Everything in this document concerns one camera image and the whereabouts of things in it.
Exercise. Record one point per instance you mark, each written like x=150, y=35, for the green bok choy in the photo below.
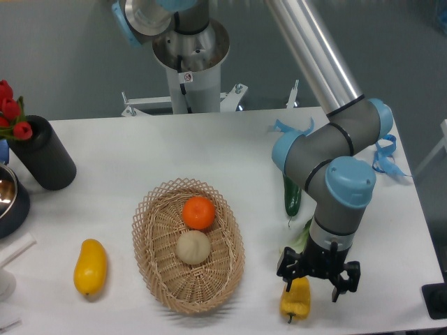
x=299, y=241

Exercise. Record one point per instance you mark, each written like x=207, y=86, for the white metal base frame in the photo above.
x=232, y=101

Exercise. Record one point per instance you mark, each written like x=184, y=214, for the yellow mango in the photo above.
x=91, y=268

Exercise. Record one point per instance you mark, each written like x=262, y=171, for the yellow bell pepper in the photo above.
x=295, y=302

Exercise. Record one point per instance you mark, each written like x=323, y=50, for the woven wicker basket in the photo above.
x=188, y=270

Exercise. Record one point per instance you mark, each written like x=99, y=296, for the black cylindrical vase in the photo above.
x=44, y=155

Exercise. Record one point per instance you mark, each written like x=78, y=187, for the orange fruit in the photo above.
x=198, y=213

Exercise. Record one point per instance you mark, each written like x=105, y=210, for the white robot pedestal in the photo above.
x=194, y=92

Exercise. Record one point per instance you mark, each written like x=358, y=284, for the red tulip bouquet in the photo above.
x=14, y=124

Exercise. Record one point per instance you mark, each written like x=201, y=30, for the dark metal bowl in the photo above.
x=15, y=202

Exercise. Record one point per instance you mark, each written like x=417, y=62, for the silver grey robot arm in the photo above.
x=191, y=46

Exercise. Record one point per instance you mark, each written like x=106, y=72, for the tangled blue tape ribbon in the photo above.
x=384, y=161

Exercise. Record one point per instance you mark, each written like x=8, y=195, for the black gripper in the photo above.
x=324, y=256

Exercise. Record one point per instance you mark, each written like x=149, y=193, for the blue tape strip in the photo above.
x=281, y=127

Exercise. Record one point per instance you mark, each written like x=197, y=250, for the white steamed bun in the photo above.
x=193, y=247

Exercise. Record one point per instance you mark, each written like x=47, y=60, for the green cucumber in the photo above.
x=292, y=198

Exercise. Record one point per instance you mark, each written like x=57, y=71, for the black device at edge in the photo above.
x=435, y=300

